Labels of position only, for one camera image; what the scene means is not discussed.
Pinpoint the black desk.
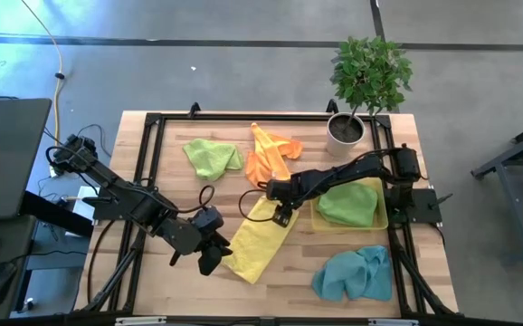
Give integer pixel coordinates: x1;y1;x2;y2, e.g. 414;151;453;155
0;189;95;321

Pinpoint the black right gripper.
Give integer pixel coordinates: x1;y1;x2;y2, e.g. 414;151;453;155
265;177;303;228

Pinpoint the translucent yellow plastic tray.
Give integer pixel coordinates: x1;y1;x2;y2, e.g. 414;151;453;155
309;176;389;233

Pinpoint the teal microfiber towel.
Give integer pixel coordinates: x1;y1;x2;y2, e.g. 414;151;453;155
310;244;394;303

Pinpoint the silver metal bracket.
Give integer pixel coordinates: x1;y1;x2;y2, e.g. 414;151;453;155
367;318;420;326
115;316;168;326

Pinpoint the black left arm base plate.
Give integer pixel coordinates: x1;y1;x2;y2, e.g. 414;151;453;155
91;185;157;223

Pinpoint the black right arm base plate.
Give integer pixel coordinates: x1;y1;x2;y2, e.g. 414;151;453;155
376;187;453;227

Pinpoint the black floor cable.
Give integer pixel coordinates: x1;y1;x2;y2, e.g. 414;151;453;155
39;122;111;200

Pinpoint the yellow microfiber towel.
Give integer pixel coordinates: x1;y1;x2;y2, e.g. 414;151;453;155
221;195;300;285

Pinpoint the light green microfiber towel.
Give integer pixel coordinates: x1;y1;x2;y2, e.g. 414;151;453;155
182;138;245;182

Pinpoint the black aluminium table frame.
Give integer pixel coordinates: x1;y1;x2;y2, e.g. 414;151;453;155
73;99;460;326

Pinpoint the yellow cable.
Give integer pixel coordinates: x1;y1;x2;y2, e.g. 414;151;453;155
20;0;66;167

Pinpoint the grey laptop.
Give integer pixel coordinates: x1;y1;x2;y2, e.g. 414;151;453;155
0;98;53;222

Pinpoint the orange microfiber towel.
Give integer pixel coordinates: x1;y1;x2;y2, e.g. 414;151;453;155
244;121;304;189

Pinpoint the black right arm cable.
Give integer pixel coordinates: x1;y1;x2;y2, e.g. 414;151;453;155
237;147;425;224

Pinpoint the white plant pot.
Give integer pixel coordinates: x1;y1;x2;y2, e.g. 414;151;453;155
325;111;366;158

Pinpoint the black cable beside frame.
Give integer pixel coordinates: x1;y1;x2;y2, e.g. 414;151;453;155
86;220;118;310

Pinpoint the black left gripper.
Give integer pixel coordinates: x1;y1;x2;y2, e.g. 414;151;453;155
169;206;234;277

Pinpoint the dark metal cart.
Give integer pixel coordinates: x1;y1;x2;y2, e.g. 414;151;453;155
471;114;523;268

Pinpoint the green leafy plant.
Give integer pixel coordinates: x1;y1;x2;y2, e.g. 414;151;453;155
329;35;414;130

